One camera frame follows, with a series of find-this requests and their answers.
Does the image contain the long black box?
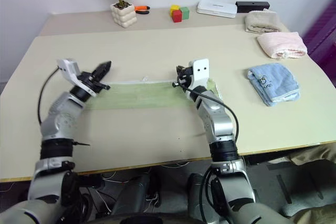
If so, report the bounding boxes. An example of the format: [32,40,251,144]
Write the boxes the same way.
[235,1,271,14]

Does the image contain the red cube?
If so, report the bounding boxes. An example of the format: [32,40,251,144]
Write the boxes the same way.
[172,9,183,24]

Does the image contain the white bubbly plant pot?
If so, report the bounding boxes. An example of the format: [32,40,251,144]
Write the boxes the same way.
[110,1,138,29]

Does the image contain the folded blue towel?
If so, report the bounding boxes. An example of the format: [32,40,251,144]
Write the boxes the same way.
[247,62,301,108]

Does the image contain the light green towel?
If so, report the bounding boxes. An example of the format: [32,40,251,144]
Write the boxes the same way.
[84,76,224,111]

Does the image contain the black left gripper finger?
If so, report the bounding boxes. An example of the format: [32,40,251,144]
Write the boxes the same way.
[91,60,113,77]
[94,63,113,83]

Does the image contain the orange handled pliers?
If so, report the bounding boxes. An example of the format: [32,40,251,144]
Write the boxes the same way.
[133,5,151,15]

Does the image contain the dark grey rounded shape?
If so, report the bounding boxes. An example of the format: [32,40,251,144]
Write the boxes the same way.
[111,173,161,221]
[186,173,211,216]

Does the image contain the flat white plastic box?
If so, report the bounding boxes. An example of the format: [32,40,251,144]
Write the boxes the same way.
[196,0,238,19]

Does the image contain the folded beige towel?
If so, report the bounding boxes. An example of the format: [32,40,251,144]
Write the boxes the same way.
[244,8,283,34]

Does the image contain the purple curtain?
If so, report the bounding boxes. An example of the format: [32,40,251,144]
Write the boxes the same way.
[301,0,336,90]

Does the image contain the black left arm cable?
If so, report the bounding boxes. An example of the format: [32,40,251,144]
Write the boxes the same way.
[37,67,60,125]

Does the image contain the green cube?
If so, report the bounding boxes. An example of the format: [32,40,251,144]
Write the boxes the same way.
[180,6,191,20]

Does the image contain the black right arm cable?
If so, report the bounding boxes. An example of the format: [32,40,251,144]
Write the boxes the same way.
[187,88,240,141]

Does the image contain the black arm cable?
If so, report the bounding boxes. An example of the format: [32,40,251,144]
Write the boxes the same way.
[37,67,60,125]
[187,88,240,141]

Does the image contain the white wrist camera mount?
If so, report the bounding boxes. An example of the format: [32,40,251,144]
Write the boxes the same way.
[187,58,210,91]
[56,58,97,97]

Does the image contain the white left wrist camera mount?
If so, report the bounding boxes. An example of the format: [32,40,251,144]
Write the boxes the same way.
[56,58,97,97]

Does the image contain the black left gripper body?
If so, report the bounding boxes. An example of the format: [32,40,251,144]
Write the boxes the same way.
[78,70,111,94]

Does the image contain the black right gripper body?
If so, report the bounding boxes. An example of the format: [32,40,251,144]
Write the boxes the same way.
[172,64,195,89]

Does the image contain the folded pink towel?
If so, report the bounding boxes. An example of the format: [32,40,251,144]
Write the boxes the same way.
[256,31,308,60]

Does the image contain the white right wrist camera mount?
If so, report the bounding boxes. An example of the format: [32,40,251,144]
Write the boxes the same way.
[187,58,210,91]

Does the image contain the beige cloth under table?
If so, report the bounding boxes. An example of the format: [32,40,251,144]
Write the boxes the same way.
[285,143,336,173]

